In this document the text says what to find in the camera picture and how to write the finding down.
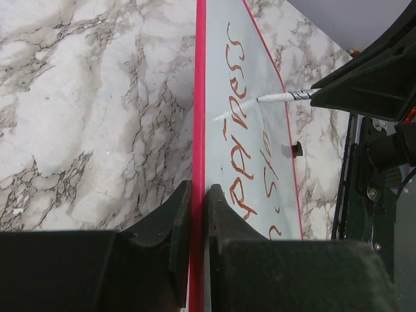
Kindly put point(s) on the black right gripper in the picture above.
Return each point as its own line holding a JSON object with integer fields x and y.
{"x": 383, "y": 85}

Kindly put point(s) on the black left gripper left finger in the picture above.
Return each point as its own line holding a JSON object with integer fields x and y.
{"x": 142, "y": 268}

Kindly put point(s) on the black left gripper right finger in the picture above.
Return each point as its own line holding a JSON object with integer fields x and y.
{"x": 251, "y": 273}

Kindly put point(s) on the white whiteboard marker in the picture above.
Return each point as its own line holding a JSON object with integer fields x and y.
{"x": 295, "y": 95}

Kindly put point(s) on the pink framed whiteboard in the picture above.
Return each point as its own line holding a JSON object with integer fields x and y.
{"x": 239, "y": 142}

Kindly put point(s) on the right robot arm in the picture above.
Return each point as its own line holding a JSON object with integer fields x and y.
{"x": 379, "y": 83}

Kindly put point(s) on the black whiteboard clip left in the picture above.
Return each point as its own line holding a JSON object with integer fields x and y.
{"x": 297, "y": 150}

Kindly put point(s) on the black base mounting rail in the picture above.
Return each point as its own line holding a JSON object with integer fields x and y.
{"x": 379, "y": 161}

